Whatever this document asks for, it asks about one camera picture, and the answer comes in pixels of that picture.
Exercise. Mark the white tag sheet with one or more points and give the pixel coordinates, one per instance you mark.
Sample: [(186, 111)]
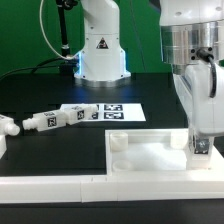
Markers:
[(115, 112)]

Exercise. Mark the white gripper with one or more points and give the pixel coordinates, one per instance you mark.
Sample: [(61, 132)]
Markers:
[(205, 114)]

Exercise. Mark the black camera pole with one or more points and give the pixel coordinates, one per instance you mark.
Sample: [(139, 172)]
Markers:
[(62, 6)]

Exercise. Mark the white U-shaped fence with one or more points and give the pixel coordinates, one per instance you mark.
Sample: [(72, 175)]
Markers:
[(188, 184)]

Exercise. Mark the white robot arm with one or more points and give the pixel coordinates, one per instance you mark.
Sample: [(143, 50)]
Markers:
[(191, 35)]

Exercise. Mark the white square tabletop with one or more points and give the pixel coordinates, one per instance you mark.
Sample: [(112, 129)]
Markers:
[(145, 150)]

